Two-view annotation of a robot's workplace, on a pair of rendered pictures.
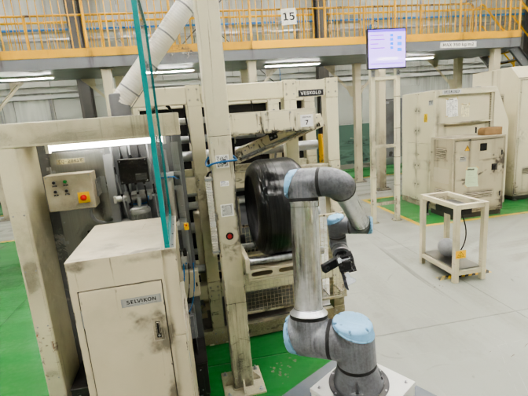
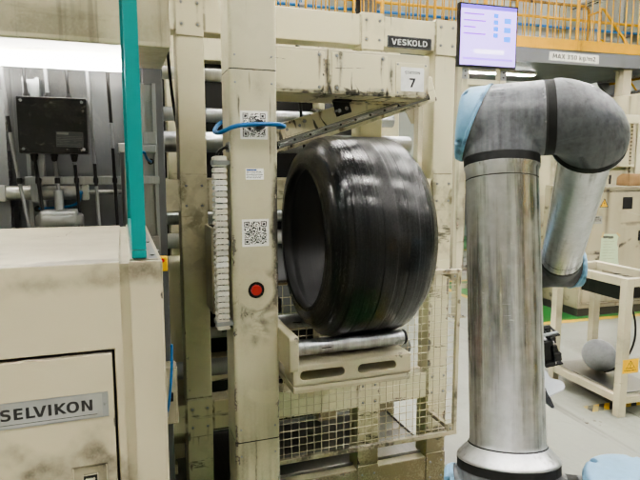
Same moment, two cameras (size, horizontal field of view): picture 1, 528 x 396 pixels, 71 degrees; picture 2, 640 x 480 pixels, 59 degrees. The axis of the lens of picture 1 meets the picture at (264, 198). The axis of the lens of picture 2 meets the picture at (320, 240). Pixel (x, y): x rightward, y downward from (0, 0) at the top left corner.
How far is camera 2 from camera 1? 0.71 m
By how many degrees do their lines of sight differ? 9
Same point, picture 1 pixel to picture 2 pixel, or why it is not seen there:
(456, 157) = not seen: hidden behind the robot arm
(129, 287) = (12, 370)
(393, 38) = (498, 22)
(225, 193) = (255, 196)
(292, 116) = (387, 68)
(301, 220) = (506, 207)
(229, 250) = (251, 321)
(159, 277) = (107, 345)
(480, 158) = (622, 220)
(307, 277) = (519, 359)
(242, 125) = (290, 71)
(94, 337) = not seen: outside the picture
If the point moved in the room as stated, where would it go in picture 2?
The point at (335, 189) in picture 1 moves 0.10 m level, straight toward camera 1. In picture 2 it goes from (596, 130) to (630, 125)
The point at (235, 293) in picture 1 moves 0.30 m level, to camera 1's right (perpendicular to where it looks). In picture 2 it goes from (257, 418) to (361, 412)
